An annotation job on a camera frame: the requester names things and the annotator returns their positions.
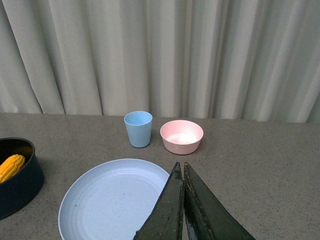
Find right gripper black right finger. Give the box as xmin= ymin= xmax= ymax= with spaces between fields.
xmin=184 ymin=162 xmax=254 ymax=240

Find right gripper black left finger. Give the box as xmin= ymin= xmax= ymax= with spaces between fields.
xmin=133 ymin=162 xmax=185 ymax=240

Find yellow corn cob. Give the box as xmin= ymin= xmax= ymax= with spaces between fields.
xmin=0 ymin=154 xmax=26 ymax=183

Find light blue plate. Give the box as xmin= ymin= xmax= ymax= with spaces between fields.
xmin=58 ymin=158 xmax=169 ymax=240

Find pink bowl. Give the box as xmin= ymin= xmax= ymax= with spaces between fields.
xmin=160 ymin=119 xmax=204 ymax=155

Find light blue cup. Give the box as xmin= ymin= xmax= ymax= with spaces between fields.
xmin=124 ymin=111 xmax=153 ymax=148

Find dark blue saucepan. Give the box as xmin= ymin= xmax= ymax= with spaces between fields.
xmin=0 ymin=137 xmax=45 ymax=219

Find white pleated curtain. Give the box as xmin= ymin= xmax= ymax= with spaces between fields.
xmin=0 ymin=0 xmax=320 ymax=123

